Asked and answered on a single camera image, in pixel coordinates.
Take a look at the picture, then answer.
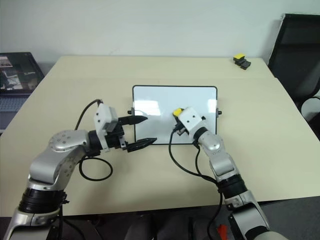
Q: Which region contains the open laptop computer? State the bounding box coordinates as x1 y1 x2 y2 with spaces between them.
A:
0 51 46 133

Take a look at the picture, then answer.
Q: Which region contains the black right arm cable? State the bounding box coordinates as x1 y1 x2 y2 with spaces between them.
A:
168 128 226 240

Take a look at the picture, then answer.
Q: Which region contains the black mesh office chair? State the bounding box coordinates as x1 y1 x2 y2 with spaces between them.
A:
267 13 320 101

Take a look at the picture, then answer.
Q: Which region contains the white rounded chair part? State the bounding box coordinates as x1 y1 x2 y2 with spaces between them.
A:
300 96 320 141

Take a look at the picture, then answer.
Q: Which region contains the small red object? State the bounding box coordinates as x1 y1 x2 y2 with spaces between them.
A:
216 224 229 240

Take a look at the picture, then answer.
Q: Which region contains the black-framed small whiteboard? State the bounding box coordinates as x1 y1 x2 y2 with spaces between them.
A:
127 84 223 146

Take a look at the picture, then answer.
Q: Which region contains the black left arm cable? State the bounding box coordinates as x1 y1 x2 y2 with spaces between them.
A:
59 99 113 240

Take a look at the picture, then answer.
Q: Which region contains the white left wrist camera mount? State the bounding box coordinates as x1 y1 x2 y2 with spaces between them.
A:
93 103 118 153

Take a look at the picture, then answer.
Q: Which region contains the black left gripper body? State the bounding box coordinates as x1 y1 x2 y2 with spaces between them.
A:
106 116 130 151

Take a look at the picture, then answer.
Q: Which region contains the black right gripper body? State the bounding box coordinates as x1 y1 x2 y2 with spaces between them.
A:
172 122 189 137

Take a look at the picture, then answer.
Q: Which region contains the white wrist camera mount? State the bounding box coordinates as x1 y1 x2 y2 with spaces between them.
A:
178 107 206 138
93 103 118 153

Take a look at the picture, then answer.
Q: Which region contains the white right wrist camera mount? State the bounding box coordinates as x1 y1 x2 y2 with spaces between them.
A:
178 107 206 138

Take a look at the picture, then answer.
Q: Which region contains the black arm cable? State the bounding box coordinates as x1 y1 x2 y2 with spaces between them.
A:
59 99 113 240
168 128 226 240

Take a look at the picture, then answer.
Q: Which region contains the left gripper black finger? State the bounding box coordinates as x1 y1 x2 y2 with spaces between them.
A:
126 137 158 153
117 114 148 126

